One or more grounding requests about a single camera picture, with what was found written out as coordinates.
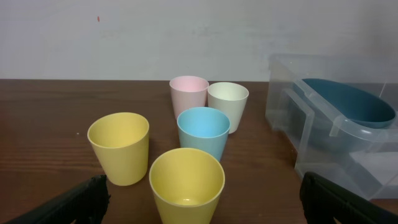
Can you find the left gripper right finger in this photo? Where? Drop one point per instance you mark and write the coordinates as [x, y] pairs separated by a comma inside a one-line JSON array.
[[326, 202]]

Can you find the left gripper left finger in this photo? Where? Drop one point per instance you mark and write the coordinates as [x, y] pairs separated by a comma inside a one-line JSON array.
[[85, 203]]

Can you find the dark blue large bowl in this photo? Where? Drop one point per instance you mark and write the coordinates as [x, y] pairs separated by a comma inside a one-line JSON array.
[[357, 105]]

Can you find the yellow cup far left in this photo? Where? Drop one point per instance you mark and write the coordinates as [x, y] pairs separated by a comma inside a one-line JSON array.
[[121, 144]]

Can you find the yellow cup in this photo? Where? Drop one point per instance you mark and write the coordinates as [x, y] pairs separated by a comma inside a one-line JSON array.
[[186, 184], [121, 144]]

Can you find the clear plastic storage bin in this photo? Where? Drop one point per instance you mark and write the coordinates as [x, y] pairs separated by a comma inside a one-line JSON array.
[[360, 159]]

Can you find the yellow cup near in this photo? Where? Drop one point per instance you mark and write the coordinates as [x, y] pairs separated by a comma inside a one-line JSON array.
[[186, 184]]

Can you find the blue cup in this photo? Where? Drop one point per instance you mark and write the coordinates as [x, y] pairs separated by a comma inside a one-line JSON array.
[[204, 128]]

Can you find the pale green cup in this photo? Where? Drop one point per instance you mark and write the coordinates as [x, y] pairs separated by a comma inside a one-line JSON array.
[[230, 98]]

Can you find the pink cup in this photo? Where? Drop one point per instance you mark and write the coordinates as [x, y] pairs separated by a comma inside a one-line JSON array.
[[188, 92]]

